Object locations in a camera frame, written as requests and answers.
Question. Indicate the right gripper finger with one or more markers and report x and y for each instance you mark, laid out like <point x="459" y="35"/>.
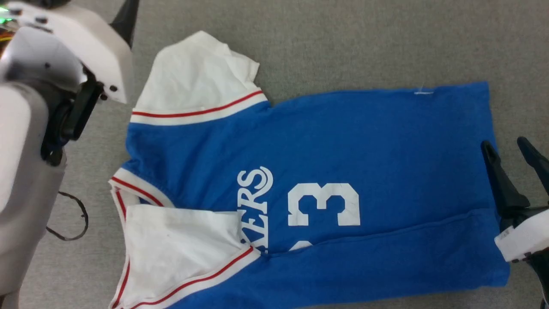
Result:
<point x="538" y="161"/>
<point x="504" y="189"/>

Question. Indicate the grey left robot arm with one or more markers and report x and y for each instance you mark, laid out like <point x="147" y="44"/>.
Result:
<point x="21" y="171"/>

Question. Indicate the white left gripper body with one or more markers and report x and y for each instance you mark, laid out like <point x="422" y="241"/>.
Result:
<point x="94" y="47"/>

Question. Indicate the wrist circuit board green light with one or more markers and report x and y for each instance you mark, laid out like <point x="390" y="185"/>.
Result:
<point x="3" y="21"/>

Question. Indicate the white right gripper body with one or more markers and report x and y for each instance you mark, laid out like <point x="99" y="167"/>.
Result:
<point x="527" y="238"/>

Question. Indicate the grey fabric sofa seat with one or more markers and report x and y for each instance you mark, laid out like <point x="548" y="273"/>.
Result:
<point x="343" y="43"/>

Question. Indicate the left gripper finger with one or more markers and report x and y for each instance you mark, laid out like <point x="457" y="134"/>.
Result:
<point x="125" y="19"/>

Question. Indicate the blue and white jersey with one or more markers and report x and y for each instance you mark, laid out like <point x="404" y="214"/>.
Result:
<point x="364" y="150"/>

